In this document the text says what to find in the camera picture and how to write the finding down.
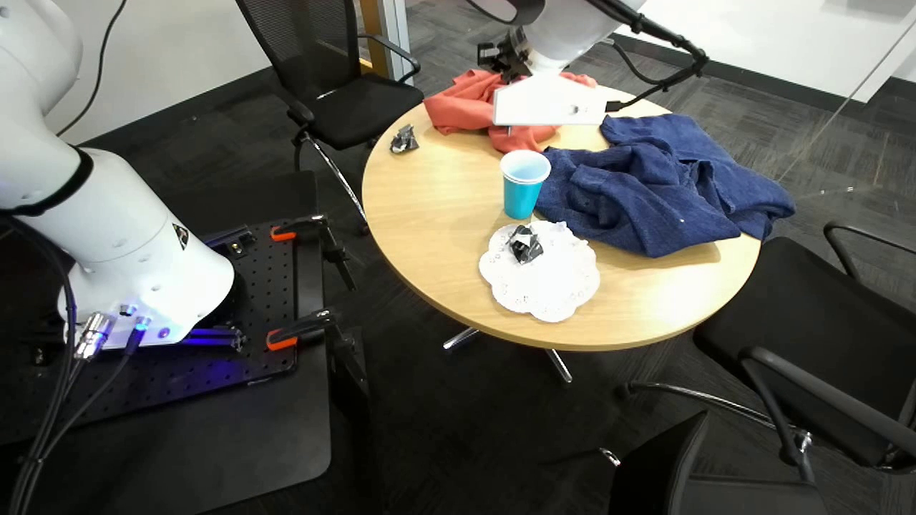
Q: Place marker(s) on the black binder clip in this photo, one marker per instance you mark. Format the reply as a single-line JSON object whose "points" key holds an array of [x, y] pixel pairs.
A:
{"points": [[525, 248]]}

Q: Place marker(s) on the dark metal clip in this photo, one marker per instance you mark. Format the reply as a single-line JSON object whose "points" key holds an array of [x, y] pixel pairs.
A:
{"points": [[405, 142]]}

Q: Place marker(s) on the wooden post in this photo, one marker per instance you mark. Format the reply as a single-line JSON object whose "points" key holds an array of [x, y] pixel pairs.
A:
{"points": [[368, 19]]}

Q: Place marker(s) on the black office chair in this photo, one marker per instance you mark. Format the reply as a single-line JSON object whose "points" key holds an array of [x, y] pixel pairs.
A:
{"points": [[839, 325], [726, 477], [362, 110]]}

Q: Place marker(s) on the orange cloth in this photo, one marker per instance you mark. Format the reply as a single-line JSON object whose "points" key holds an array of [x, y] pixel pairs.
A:
{"points": [[463, 110]]}

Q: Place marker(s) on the black perforated board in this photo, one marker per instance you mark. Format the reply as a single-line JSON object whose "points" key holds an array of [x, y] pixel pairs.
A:
{"points": [[276, 286]]}

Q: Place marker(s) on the orange black clamp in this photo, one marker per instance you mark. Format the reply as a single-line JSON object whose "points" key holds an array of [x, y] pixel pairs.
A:
{"points": [[281, 342], [284, 234]]}

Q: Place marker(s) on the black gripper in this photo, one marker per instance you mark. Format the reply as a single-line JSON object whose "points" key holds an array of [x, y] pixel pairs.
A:
{"points": [[517, 55]]}

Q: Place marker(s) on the chrome table legs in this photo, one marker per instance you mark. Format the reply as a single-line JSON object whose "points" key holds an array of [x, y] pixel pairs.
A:
{"points": [[560, 364]]}

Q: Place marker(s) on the blue cloth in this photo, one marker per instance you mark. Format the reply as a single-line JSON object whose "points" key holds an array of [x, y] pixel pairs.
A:
{"points": [[660, 191]]}

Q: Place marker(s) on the white scalloped doily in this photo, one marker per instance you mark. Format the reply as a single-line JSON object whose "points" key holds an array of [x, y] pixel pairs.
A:
{"points": [[554, 286]]}

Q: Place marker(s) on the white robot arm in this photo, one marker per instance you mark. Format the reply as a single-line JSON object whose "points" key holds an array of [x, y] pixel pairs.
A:
{"points": [[125, 248]]}

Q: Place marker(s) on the teal plastic cup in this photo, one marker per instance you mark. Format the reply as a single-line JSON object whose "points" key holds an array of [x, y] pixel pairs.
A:
{"points": [[521, 196]]}

